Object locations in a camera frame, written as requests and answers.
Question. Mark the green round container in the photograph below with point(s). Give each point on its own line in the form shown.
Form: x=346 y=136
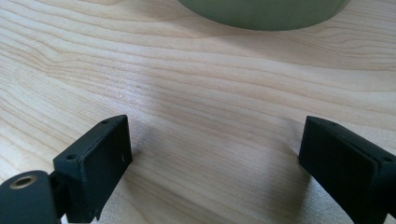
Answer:
x=264 y=14

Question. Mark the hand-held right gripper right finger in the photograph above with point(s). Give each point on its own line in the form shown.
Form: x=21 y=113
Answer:
x=342 y=174

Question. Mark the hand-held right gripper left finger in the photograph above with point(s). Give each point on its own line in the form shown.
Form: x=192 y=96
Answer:
x=93 y=168

